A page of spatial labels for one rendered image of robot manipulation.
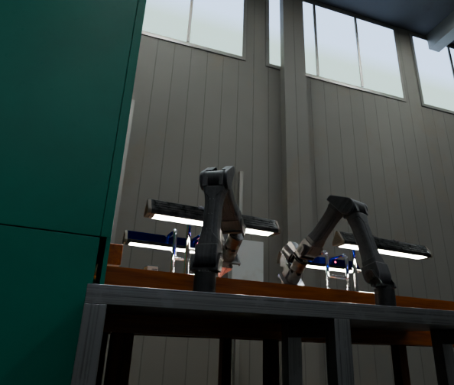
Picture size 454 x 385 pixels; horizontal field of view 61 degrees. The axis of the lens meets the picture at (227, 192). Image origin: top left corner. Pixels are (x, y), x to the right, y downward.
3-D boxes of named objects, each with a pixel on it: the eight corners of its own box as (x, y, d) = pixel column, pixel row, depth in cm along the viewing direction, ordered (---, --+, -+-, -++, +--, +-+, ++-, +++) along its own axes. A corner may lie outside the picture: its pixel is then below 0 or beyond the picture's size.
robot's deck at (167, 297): (522, 329, 111) (518, 315, 112) (83, 302, 77) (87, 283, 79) (342, 331, 191) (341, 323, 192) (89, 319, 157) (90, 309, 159)
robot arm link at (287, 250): (276, 252, 162) (290, 230, 159) (290, 255, 167) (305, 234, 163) (290, 270, 153) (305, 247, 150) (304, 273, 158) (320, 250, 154)
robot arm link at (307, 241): (293, 248, 155) (335, 186, 145) (309, 252, 160) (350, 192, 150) (309, 268, 146) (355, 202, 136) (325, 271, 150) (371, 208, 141)
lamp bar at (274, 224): (281, 233, 177) (280, 218, 179) (147, 211, 154) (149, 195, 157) (272, 237, 184) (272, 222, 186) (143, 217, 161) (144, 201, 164)
